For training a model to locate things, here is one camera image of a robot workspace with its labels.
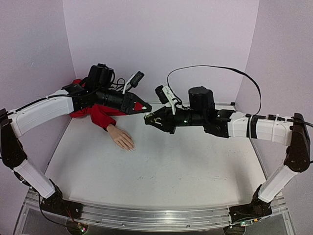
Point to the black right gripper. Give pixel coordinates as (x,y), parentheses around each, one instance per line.
(171,120)

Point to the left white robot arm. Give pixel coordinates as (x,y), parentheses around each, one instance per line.
(95,89)

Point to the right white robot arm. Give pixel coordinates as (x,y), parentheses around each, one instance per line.
(289,131)

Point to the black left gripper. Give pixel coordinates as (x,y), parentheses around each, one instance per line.
(130,99)

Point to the aluminium front rail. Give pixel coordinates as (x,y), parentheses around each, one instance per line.
(43,217)

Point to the red cloth garment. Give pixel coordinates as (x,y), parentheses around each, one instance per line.
(100,115)

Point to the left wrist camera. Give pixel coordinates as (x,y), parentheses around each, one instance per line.
(133,81)

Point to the mannequin hand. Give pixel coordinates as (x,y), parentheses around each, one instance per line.
(120,137)

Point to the yellow nail polish bottle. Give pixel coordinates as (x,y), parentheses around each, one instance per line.
(148,115)

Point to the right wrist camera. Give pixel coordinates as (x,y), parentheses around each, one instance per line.
(167,97)

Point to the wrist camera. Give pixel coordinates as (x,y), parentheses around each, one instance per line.
(167,97)
(133,81)

